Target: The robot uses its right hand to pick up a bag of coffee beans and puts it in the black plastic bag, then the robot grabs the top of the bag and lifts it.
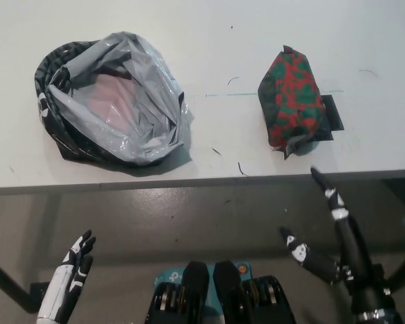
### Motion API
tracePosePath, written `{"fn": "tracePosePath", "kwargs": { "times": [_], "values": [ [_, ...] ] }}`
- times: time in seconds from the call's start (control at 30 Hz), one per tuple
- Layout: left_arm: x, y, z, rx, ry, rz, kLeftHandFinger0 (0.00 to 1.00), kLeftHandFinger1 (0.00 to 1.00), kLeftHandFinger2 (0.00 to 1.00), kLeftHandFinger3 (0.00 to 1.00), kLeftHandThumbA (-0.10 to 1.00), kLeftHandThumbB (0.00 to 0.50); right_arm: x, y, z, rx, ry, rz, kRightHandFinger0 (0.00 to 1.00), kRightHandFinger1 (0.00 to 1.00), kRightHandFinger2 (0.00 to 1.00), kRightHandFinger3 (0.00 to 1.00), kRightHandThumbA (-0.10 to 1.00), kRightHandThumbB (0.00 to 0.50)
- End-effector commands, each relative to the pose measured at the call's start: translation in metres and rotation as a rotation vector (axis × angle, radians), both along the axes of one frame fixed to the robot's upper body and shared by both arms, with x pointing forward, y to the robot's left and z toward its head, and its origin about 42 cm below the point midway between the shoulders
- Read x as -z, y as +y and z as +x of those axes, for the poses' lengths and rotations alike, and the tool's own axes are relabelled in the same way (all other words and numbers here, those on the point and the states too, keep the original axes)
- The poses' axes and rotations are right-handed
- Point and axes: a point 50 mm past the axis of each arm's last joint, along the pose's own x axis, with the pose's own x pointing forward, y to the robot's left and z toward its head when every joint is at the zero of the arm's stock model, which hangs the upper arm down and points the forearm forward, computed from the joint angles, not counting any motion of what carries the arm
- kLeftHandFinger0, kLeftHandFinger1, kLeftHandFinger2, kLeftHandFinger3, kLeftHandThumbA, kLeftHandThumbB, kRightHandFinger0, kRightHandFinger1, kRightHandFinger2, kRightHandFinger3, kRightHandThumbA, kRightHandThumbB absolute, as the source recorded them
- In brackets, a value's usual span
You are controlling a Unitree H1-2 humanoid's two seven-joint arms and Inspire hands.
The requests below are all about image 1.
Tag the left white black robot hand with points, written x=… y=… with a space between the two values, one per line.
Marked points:
x=59 y=287

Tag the teal cardboard box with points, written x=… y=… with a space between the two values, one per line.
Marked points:
x=168 y=275

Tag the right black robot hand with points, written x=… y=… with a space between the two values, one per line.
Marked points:
x=354 y=263

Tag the red green coffee bean bag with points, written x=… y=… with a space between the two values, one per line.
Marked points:
x=290 y=94

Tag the black grey plastic bag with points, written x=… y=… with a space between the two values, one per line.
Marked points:
x=138 y=131

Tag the black tape patch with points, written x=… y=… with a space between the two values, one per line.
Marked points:
x=334 y=114

